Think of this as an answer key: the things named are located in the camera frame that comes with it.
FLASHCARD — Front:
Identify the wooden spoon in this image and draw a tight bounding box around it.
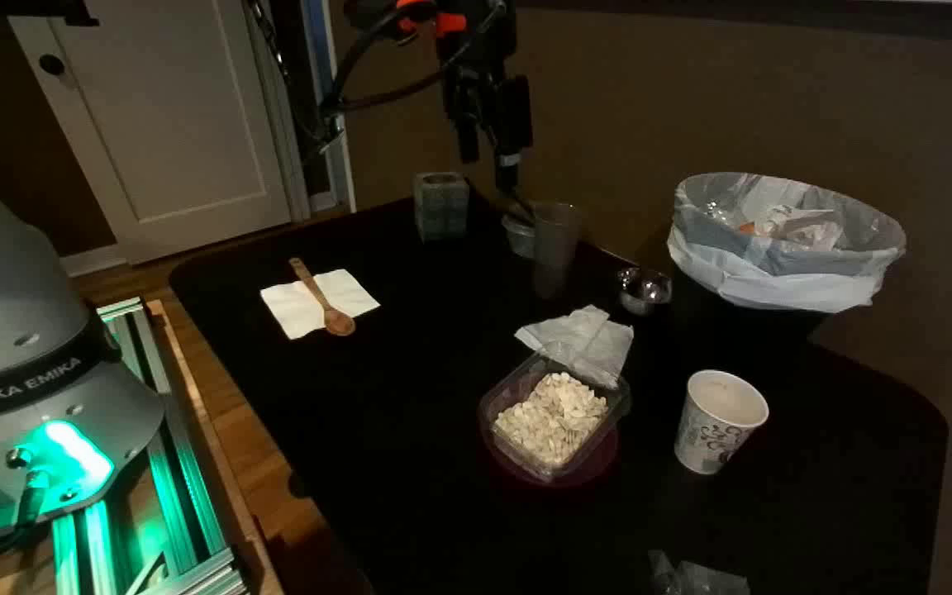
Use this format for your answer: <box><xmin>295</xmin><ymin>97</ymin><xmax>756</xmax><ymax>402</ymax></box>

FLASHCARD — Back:
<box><xmin>283</xmin><ymin>255</ymin><xmax>360</xmax><ymax>339</ymax></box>

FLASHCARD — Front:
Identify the aluminium extrusion frame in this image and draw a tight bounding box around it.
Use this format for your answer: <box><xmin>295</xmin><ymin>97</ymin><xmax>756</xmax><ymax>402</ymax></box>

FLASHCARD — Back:
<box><xmin>0</xmin><ymin>294</ymin><xmax>250</xmax><ymax>595</ymax></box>

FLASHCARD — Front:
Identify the crumpled plastic wrapper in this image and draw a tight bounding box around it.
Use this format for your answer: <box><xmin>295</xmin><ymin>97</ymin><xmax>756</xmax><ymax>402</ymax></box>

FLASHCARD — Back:
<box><xmin>644</xmin><ymin>546</ymin><xmax>756</xmax><ymax>595</ymax></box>

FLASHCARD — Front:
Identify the patterned paper cup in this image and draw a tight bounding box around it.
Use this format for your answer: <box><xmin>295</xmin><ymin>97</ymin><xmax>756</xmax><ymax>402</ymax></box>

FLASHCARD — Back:
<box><xmin>669</xmin><ymin>368</ymin><xmax>772</xmax><ymax>479</ymax></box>

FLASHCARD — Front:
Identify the white door frame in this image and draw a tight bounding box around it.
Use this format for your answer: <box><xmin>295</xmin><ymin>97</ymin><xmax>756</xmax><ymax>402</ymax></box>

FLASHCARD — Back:
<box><xmin>295</xmin><ymin>0</ymin><xmax>360</xmax><ymax>213</ymax></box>

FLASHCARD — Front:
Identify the small shiny metal bowl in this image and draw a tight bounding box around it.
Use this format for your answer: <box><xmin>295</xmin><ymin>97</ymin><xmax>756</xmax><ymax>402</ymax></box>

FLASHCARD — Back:
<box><xmin>615</xmin><ymin>263</ymin><xmax>677</xmax><ymax>321</ymax></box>

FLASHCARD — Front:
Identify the crumpled white napkin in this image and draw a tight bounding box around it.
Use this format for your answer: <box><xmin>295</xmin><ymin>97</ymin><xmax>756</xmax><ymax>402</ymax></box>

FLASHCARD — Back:
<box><xmin>511</xmin><ymin>304</ymin><xmax>637</xmax><ymax>394</ymax></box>

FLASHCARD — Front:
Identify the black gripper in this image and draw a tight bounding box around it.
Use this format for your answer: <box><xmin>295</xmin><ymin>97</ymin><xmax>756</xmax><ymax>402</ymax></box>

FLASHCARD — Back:
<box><xmin>437</xmin><ymin>37</ymin><xmax>534</xmax><ymax>197</ymax></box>

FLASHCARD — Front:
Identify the pumpkin seeds pile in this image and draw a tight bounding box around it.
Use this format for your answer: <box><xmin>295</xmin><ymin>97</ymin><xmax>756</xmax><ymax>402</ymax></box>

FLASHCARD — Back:
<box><xmin>492</xmin><ymin>371</ymin><xmax>611</xmax><ymax>473</ymax></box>

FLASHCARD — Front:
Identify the black trash bin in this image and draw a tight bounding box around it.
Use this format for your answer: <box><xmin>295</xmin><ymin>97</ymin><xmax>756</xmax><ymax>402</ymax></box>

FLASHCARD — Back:
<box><xmin>677</xmin><ymin>277</ymin><xmax>850</xmax><ymax>368</ymax></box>

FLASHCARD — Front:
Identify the clear utensil container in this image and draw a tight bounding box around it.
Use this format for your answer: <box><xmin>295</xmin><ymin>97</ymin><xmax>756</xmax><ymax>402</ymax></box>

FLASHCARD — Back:
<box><xmin>499</xmin><ymin>209</ymin><xmax>544</xmax><ymax>263</ymax></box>

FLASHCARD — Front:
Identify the flat white napkin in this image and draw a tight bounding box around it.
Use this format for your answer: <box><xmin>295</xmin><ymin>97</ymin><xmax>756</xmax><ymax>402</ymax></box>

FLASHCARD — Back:
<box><xmin>257</xmin><ymin>263</ymin><xmax>383</xmax><ymax>342</ymax></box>

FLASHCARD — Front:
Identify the white trash bin liner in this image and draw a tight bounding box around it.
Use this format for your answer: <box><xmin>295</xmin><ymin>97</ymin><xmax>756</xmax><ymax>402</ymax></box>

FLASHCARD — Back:
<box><xmin>664</xmin><ymin>168</ymin><xmax>907</xmax><ymax>318</ymax></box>

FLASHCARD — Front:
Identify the wooden board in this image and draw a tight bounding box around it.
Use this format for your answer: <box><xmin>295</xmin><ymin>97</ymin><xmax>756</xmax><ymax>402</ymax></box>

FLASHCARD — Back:
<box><xmin>142</xmin><ymin>294</ymin><xmax>286</xmax><ymax>595</ymax></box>

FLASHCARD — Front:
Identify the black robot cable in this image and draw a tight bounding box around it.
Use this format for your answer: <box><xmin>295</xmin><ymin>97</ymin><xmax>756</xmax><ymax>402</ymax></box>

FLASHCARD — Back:
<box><xmin>310</xmin><ymin>0</ymin><xmax>503</xmax><ymax>144</ymax></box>

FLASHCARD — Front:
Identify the clear plastic lunchbox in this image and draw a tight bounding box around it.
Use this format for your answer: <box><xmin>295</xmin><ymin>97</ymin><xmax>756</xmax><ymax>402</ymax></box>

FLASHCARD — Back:
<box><xmin>475</xmin><ymin>351</ymin><xmax>634</xmax><ymax>488</ymax></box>

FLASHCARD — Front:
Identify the orange strap on arm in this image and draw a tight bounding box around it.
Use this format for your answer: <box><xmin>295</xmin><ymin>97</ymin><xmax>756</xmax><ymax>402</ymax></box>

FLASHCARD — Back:
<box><xmin>388</xmin><ymin>0</ymin><xmax>469</xmax><ymax>38</ymax></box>

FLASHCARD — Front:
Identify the white door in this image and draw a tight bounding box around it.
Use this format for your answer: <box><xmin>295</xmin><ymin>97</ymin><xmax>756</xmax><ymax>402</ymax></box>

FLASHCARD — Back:
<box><xmin>7</xmin><ymin>0</ymin><xmax>312</xmax><ymax>267</ymax></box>

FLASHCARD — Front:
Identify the clear plastic cup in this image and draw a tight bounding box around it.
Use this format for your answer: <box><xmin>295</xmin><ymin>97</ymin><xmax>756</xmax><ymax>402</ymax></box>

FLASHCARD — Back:
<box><xmin>528</xmin><ymin>197</ymin><xmax>588</xmax><ymax>304</ymax></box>

